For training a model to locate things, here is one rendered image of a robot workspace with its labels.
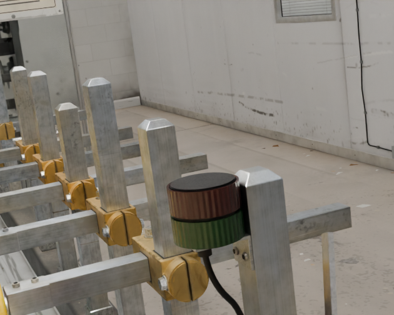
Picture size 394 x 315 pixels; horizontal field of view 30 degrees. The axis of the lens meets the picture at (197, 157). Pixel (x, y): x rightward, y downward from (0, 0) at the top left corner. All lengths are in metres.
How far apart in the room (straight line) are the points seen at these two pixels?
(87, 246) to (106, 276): 0.47
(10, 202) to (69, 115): 0.19
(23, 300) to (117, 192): 0.28
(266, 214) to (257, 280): 0.06
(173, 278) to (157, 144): 0.15
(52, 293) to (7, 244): 0.25
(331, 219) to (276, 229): 0.39
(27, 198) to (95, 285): 0.50
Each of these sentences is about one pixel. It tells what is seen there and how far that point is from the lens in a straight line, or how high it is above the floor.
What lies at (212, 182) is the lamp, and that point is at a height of 1.11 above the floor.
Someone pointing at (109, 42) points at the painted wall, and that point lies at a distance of 9.76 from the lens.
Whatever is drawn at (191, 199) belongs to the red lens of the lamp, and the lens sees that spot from 0.57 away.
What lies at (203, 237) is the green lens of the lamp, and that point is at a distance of 0.58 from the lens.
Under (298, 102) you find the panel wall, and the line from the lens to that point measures 5.96.
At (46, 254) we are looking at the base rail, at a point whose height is 0.70.
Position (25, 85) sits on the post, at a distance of 1.80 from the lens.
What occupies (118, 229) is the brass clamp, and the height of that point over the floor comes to 0.95.
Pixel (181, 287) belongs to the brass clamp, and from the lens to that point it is 0.85.
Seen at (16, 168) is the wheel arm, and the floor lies 0.96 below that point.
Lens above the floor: 1.26
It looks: 12 degrees down
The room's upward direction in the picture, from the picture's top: 7 degrees counter-clockwise
